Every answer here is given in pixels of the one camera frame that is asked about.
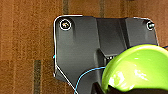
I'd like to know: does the green bowl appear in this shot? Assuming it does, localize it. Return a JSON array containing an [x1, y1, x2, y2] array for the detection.
[[101, 44, 168, 94]]

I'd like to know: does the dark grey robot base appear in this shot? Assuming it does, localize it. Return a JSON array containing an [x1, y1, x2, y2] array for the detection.
[[53, 14, 160, 94]]

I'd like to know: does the silver base bolt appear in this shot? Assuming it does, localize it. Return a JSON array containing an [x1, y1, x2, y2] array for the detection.
[[146, 20, 156, 31], [59, 18, 74, 32]]

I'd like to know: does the thin blue cable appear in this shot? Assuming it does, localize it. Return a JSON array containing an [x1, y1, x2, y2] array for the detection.
[[52, 54, 108, 93]]

